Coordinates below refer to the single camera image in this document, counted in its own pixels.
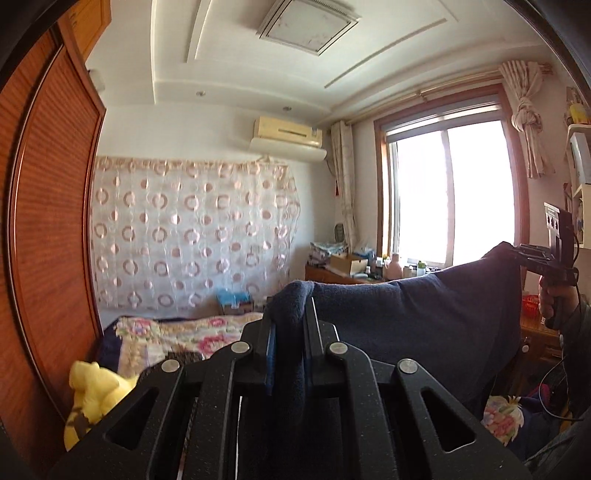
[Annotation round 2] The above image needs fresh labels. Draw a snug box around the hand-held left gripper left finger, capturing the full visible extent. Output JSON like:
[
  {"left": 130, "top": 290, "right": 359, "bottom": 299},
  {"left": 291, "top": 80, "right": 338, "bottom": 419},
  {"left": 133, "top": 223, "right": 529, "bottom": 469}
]
[{"left": 46, "top": 316, "right": 278, "bottom": 480}]

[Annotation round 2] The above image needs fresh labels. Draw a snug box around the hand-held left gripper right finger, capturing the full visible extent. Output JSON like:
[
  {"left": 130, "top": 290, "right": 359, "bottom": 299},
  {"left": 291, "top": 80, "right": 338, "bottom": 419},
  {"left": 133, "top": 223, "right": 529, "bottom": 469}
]
[{"left": 302, "top": 298, "right": 536, "bottom": 480}]

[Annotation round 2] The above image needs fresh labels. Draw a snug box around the navy printed t-shirt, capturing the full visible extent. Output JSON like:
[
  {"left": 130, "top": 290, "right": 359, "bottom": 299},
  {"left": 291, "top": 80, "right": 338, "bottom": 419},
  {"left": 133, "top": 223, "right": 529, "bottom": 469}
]
[{"left": 265, "top": 241, "right": 525, "bottom": 480}]

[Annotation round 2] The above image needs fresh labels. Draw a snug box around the person's right forearm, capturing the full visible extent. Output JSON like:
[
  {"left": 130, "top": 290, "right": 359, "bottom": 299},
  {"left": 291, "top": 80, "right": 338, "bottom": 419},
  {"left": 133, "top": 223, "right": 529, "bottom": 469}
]
[{"left": 556, "top": 295, "right": 591, "bottom": 416}]

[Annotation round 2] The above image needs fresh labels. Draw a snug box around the person's right hand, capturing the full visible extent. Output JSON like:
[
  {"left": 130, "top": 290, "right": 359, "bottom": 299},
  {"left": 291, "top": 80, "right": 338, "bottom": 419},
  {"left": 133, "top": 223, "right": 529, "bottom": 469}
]
[{"left": 538, "top": 281, "right": 583, "bottom": 330}]

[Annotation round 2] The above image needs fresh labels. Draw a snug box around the wooden low cabinet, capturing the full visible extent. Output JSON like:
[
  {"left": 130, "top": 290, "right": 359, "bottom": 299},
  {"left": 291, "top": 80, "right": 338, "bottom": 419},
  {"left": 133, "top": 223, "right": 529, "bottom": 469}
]
[{"left": 305, "top": 263, "right": 386, "bottom": 285}]

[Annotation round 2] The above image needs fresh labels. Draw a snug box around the blue tissue box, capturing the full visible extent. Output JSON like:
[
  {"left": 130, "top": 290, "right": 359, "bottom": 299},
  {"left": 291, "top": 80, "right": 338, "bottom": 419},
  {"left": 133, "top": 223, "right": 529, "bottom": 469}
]
[{"left": 217, "top": 290, "right": 254, "bottom": 315}]

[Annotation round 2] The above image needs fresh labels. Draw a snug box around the cardboard box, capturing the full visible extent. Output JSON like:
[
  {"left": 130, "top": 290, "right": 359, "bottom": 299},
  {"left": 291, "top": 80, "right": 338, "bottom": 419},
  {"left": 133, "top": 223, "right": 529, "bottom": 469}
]
[{"left": 330, "top": 254, "right": 369, "bottom": 275}]

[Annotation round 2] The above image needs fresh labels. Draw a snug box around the floral blanket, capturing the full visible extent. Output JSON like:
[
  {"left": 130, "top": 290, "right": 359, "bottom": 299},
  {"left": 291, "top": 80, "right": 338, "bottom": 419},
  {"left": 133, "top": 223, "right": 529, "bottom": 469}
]
[{"left": 104, "top": 311, "right": 264, "bottom": 370}]

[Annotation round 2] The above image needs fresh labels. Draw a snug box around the wooden framed window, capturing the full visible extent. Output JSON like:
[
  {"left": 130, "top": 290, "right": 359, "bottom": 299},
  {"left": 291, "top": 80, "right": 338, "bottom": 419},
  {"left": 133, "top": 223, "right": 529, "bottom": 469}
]
[{"left": 374, "top": 80, "right": 532, "bottom": 269}]

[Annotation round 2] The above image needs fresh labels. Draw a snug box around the tied beige curtain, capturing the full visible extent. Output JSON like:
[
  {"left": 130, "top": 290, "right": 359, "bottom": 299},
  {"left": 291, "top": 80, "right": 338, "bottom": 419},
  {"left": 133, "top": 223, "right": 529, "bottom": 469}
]
[{"left": 499, "top": 60, "right": 557, "bottom": 179}]

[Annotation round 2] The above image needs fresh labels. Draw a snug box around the circle patterned sheer curtain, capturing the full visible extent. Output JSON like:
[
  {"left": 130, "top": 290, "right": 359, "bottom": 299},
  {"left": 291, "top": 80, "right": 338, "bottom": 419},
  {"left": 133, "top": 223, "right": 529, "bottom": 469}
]
[{"left": 90, "top": 156, "right": 301, "bottom": 311}]

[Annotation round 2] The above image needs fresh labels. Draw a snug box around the beige window curtain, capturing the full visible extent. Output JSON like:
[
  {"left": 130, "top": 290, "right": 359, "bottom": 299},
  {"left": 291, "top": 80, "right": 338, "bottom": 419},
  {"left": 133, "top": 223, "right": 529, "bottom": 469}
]
[{"left": 330, "top": 121, "right": 358, "bottom": 252}]

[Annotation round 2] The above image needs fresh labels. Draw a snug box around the yellow plush toy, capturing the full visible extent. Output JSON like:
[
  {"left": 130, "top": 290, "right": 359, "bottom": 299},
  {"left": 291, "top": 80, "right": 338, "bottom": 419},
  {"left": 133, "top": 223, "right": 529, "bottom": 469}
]
[{"left": 64, "top": 361, "right": 139, "bottom": 450}]

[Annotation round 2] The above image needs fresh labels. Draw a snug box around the curtain rod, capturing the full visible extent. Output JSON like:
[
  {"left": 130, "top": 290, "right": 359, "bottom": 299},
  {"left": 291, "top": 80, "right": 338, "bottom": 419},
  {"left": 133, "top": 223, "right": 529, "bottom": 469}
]
[{"left": 323, "top": 65, "right": 552, "bottom": 126}]

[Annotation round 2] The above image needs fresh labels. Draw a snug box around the beige air conditioner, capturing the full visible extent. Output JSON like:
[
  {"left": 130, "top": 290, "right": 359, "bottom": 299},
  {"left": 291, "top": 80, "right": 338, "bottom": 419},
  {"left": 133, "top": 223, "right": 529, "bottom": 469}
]
[{"left": 253, "top": 116, "right": 324, "bottom": 148}]

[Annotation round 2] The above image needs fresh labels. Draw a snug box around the brown slatted wardrobe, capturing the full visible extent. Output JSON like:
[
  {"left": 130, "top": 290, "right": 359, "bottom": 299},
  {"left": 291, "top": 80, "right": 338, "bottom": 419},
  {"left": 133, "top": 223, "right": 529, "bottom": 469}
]
[{"left": 0, "top": 23, "right": 107, "bottom": 480}]

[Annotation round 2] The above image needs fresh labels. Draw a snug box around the square ceiling light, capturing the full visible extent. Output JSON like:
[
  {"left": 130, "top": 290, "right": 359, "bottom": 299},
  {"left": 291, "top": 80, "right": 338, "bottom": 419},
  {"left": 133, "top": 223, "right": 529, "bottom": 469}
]
[{"left": 257, "top": 0, "right": 361, "bottom": 56}]

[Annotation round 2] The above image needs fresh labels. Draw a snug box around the wooden overhead cabinet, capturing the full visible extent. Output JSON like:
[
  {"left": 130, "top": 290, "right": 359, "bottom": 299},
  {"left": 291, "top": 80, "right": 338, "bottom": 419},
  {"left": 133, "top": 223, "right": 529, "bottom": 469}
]
[{"left": 58, "top": 0, "right": 112, "bottom": 61}]

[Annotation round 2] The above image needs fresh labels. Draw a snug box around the white wall shelf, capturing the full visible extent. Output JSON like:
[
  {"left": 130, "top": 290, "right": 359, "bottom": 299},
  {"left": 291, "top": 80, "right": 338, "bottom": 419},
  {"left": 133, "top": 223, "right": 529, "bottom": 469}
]
[{"left": 563, "top": 88, "right": 591, "bottom": 217}]

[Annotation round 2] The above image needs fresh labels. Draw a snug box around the black cable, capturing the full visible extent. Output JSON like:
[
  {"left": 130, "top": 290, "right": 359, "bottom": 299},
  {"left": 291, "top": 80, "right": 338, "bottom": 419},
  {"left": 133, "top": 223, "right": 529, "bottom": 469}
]
[{"left": 540, "top": 355, "right": 585, "bottom": 421}]

